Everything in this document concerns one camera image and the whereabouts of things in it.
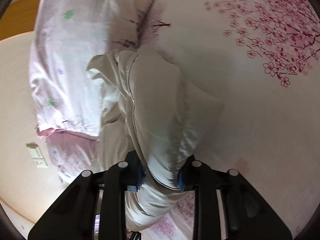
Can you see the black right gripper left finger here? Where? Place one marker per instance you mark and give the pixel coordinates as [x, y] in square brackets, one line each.
[72, 215]

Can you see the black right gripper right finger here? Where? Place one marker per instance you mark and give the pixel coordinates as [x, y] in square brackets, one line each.
[227, 206]

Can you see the cream puffer jacket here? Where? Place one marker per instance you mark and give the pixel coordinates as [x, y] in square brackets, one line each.
[148, 106]

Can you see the pink floral bed sheet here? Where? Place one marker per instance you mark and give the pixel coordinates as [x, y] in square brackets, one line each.
[261, 59]

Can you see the pink floral pillow left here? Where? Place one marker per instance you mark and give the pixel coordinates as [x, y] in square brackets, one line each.
[68, 34]

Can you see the white wall switch plate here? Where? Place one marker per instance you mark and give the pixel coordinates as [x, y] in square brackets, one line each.
[36, 155]

